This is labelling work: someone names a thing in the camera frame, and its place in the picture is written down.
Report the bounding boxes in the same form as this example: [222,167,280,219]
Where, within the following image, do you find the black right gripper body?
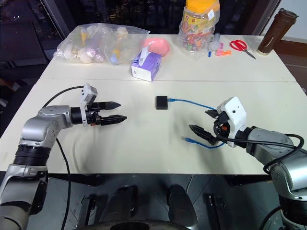
[211,111,232,145]

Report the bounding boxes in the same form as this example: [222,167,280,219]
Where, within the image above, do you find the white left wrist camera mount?
[79,83,99,127]

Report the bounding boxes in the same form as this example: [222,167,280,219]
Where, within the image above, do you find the purple tissue box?
[130,46,163,83]

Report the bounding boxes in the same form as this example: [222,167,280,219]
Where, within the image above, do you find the candy jar with yellow lid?
[173,0,221,61]

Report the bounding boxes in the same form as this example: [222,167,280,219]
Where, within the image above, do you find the clear plastic tube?
[208,33,222,51]

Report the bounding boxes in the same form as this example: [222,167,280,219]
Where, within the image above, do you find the red handled scissors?
[229,39,257,60]

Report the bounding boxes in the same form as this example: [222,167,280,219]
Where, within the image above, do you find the grey diagonal metal frame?
[41,0,71,40]

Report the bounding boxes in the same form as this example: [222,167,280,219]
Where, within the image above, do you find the blue Ethernet cable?
[167,97,227,150]

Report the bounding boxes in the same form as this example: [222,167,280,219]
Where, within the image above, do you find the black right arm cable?
[215,129,306,173]

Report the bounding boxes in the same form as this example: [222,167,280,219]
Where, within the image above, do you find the pink bowl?
[143,37,172,58]

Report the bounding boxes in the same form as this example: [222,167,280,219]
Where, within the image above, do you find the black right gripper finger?
[188,124,217,146]
[204,109,220,119]

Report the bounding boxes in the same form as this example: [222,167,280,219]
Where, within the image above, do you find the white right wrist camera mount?
[216,96,248,148]

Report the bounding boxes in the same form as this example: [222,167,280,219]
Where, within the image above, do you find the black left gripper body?
[85,102,103,127]

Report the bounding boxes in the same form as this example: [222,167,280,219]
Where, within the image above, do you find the clear plastic bag of toys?
[53,23,151,66]

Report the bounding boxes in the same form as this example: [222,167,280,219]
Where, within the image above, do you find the dark rounded shape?
[167,183,199,229]
[105,185,139,226]

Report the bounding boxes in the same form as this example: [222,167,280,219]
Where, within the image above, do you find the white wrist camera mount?
[216,96,248,148]
[79,83,99,127]

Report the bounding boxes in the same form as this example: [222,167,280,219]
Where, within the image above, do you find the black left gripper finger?
[98,101,121,111]
[100,115,128,127]

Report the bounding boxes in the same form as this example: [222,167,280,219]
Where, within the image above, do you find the brown cylindrical bottle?
[257,8,299,56]

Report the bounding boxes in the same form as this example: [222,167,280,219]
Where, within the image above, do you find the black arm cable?
[215,129,306,173]
[41,85,85,230]

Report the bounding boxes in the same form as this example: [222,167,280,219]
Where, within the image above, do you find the black metal bracket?
[80,193,97,226]
[202,192,226,229]

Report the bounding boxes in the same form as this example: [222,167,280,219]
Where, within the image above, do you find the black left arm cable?
[41,85,85,230]

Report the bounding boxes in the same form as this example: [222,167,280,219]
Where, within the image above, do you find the small black adapter box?
[154,95,169,111]

